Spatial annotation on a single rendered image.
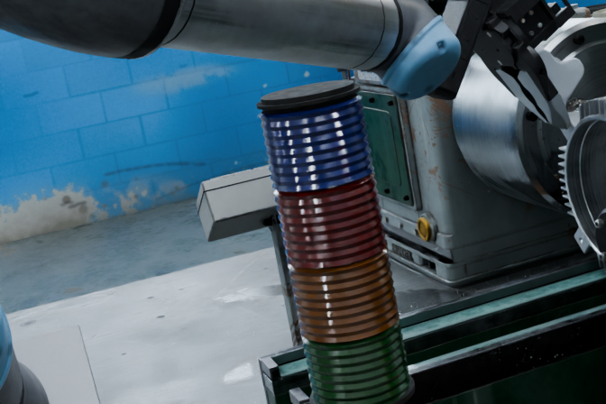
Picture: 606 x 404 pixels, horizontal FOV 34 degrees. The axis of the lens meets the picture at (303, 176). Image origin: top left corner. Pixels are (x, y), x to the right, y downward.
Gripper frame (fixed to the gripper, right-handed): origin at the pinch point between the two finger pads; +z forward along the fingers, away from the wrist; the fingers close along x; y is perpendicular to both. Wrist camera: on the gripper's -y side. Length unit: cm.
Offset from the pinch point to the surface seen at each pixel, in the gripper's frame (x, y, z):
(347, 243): -39, -30, -23
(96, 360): 51, -56, 1
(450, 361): -13.0, -26.5, 3.0
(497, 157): 21.6, 0.2, 8.4
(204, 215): 18.4, -32.1, -13.3
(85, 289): 389, -78, 80
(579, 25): 15.4, 16.4, 0.7
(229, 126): 540, 47, 105
